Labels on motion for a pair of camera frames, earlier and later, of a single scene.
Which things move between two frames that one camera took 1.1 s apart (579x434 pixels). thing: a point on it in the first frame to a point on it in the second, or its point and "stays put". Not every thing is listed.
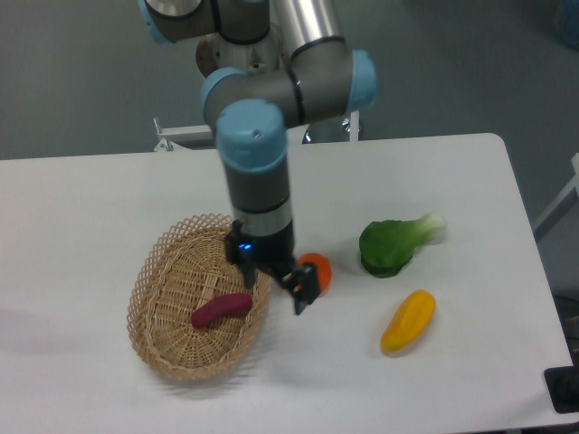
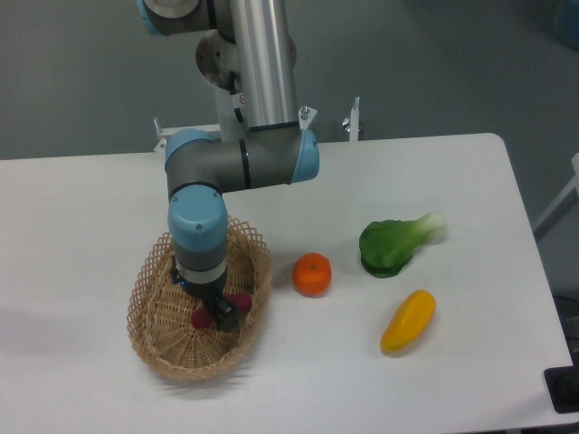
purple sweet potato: [218, 306] stays put
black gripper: [274, 253] to [227, 315]
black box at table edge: [563, 384] stays put
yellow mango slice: [407, 320] stays put
